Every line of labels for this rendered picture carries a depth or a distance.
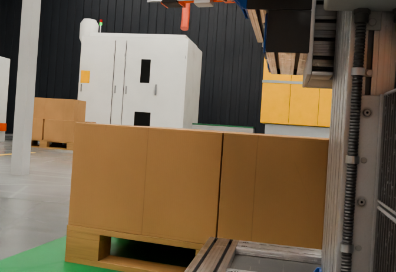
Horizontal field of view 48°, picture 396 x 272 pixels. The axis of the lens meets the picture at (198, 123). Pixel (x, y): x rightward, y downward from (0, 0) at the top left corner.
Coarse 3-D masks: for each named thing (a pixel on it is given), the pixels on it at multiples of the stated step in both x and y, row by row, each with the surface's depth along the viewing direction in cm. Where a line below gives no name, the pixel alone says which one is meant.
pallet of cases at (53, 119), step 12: (36, 108) 812; (48, 108) 806; (60, 108) 801; (72, 108) 795; (84, 108) 832; (36, 120) 807; (48, 120) 802; (60, 120) 798; (72, 120) 794; (84, 120) 835; (36, 132) 806; (48, 132) 802; (60, 132) 797; (72, 132) 793; (36, 144) 866; (48, 144) 809; (60, 144) 851; (72, 144) 793
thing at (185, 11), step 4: (188, 4) 902; (184, 8) 898; (188, 8) 899; (184, 12) 895; (188, 12) 897; (184, 16) 892; (188, 16) 895; (184, 20) 889; (188, 20) 893; (184, 24) 886; (188, 24) 891; (180, 28) 893; (184, 28) 892; (188, 28) 891
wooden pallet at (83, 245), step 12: (72, 228) 174; (84, 228) 172; (96, 228) 171; (72, 240) 173; (84, 240) 172; (96, 240) 171; (108, 240) 177; (144, 240) 165; (156, 240) 163; (168, 240) 162; (72, 252) 173; (84, 252) 172; (96, 252) 170; (108, 252) 178; (84, 264) 172; (96, 264) 170; (108, 264) 169; (120, 264) 168; (132, 264) 169; (144, 264) 170; (156, 264) 171; (168, 264) 172
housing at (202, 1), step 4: (196, 0) 180; (200, 0) 179; (204, 0) 179; (208, 0) 178; (212, 0) 181; (196, 4) 181; (200, 4) 181; (204, 4) 181; (208, 4) 180; (212, 4) 181
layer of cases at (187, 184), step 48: (96, 144) 172; (144, 144) 166; (192, 144) 161; (240, 144) 156; (288, 144) 151; (96, 192) 171; (144, 192) 165; (192, 192) 160; (240, 192) 155; (288, 192) 150; (192, 240) 160; (288, 240) 150
